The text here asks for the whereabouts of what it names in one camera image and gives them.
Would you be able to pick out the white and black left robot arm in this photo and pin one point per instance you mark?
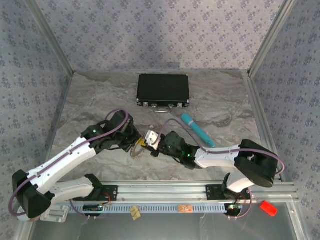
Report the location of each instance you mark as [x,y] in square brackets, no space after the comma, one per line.
[62,165]

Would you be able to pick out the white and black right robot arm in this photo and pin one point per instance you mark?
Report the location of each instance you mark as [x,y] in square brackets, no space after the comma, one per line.
[217,158]

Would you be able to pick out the teal marker pen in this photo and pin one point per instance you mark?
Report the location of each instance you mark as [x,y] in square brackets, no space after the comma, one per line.
[197,130]

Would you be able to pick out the white tray with black part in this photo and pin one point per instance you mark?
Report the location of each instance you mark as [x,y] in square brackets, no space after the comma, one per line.
[160,191]

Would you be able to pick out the black ribbed carrying case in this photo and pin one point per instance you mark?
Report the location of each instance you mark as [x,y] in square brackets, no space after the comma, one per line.
[162,87]

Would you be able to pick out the orange label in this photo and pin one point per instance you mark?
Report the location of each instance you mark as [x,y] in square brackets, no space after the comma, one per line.
[185,208]

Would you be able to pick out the small wooden block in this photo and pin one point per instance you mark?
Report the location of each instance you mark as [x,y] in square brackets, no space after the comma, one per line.
[135,213]

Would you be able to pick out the left small circuit board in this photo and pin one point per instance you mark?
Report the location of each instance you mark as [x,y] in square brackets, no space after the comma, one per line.
[92,207]

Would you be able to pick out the small circuit board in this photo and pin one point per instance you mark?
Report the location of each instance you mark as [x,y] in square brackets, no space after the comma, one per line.
[233,207]
[92,207]

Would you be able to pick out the right small circuit board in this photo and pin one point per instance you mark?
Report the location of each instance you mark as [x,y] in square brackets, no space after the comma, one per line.
[233,207]

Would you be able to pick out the red plastic block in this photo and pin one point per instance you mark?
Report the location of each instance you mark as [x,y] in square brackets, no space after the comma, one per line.
[268,208]

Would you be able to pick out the aluminium table edge rail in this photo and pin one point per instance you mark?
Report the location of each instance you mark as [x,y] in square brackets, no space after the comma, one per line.
[60,112]
[261,112]

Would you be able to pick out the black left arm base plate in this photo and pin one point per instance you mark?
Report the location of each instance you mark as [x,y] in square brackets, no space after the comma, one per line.
[112,193]

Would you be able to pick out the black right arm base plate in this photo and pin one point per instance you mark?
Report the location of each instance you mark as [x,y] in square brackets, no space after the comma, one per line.
[212,192]

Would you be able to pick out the white plastic bracket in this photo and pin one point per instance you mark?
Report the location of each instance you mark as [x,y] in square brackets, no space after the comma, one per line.
[58,215]

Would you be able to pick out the aluminium frame post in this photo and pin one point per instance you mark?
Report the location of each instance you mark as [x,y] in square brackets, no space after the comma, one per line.
[50,37]
[271,37]

